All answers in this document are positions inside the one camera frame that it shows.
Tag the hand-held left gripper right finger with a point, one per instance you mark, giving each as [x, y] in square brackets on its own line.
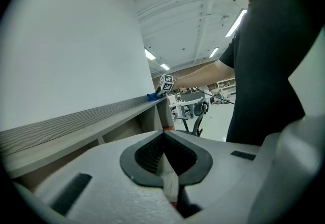
[223, 179]

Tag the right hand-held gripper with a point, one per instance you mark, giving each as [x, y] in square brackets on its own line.
[167, 83]

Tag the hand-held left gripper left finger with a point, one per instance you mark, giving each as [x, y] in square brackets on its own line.
[106, 187]

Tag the blue wiping cloth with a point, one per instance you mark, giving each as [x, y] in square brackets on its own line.
[152, 96]

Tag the grey wooden shelf unit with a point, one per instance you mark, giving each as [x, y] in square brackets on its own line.
[76, 129]

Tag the person's right forearm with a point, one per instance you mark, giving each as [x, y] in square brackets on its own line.
[203, 75]

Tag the white office desk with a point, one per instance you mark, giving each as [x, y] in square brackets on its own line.
[182, 104]

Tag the rectangular ceiling light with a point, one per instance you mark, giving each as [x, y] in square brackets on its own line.
[165, 66]
[149, 54]

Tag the black monitor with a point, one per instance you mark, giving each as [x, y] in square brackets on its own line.
[193, 96]

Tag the black office chair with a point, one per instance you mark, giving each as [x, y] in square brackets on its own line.
[199, 116]

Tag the wooden background shelving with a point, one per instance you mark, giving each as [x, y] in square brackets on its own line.
[226, 84]

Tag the long ceiling light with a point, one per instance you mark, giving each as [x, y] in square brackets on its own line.
[236, 23]
[213, 52]

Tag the person's black shirt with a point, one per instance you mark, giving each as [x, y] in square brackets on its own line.
[269, 65]

